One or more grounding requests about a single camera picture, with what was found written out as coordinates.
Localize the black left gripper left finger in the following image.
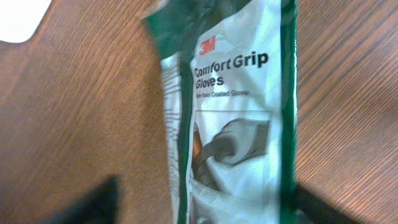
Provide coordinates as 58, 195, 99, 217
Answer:
46, 175, 119, 224

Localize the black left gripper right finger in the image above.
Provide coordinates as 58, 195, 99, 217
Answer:
295, 185, 359, 224

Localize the green white gloves package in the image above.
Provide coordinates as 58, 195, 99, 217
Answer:
144, 0, 298, 224

